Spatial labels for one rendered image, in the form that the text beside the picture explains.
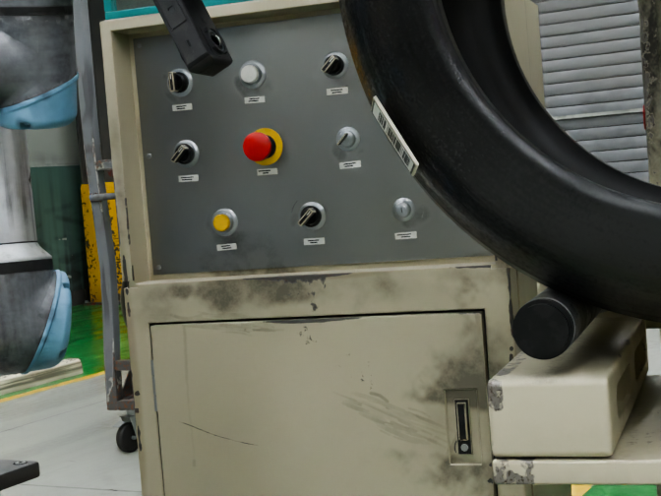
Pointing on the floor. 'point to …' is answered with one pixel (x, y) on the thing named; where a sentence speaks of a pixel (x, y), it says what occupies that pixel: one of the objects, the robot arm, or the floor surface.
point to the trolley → (122, 401)
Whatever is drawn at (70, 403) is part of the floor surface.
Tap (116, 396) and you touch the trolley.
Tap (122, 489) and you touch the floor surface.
